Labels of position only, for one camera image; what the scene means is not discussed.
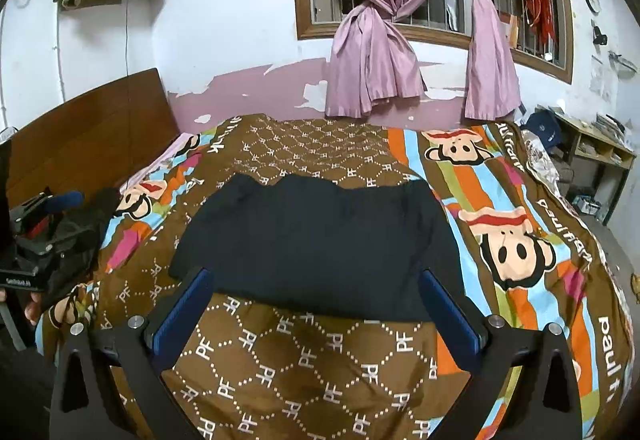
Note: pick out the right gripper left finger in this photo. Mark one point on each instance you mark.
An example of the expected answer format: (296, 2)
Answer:
(85, 401)

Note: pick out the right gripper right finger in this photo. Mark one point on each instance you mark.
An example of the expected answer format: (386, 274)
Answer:
(545, 403)

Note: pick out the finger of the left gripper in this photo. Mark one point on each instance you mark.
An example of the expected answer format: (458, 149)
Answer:
(62, 202)

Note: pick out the black jacket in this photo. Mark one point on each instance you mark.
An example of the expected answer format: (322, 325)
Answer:
(306, 244)

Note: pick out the person left hand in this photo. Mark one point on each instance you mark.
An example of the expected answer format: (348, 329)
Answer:
(32, 309)

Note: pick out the brown wooden headboard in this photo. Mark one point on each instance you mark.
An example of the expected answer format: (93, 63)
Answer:
(96, 140)

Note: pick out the colourful cartoon bed blanket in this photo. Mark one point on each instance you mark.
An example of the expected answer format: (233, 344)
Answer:
(255, 371)

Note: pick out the wooden side desk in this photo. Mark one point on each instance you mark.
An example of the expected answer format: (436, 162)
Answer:
(584, 142)

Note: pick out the dark blue bag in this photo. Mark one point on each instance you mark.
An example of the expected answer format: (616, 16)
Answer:
(544, 125)

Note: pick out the red hanging garment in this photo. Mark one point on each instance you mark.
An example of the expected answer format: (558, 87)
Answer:
(541, 19)

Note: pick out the left pink curtain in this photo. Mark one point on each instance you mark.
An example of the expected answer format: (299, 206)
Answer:
(371, 61)

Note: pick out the round wall clock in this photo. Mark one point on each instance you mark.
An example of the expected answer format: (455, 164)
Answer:
(594, 6)

